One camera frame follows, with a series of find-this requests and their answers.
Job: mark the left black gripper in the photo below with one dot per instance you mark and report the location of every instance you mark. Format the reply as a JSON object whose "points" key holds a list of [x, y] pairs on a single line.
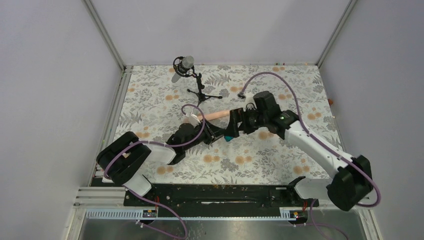
{"points": [[211, 132]]}

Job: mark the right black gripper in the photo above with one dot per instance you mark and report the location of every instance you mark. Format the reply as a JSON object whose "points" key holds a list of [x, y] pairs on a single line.
{"points": [[232, 129]]}

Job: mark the teal pill box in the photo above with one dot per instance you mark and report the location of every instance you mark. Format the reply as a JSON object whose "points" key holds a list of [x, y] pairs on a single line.
{"points": [[228, 138]]}

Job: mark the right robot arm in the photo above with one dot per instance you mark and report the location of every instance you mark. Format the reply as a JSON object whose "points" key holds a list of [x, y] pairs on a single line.
{"points": [[349, 178]]}

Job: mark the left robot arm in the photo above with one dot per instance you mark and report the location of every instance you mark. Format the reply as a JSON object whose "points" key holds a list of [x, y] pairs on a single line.
{"points": [[121, 160]]}

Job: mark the pink tube container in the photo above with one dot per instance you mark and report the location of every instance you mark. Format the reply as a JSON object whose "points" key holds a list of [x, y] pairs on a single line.
{"points": [[214, 115]]}

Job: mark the black microphone tripod stand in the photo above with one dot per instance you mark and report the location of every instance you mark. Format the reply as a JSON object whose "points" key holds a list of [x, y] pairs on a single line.
{"points": [[201, 96]]}

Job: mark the floral table mat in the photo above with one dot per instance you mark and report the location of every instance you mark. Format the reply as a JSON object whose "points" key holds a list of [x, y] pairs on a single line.
{"points": [[153, 109]]}

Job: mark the silver microphone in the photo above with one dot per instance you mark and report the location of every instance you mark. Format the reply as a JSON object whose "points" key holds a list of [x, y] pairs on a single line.
{"points": [[182, 66]]}

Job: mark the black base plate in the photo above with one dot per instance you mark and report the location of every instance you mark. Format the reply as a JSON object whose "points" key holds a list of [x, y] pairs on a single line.
{"points": [[219, 200]]}

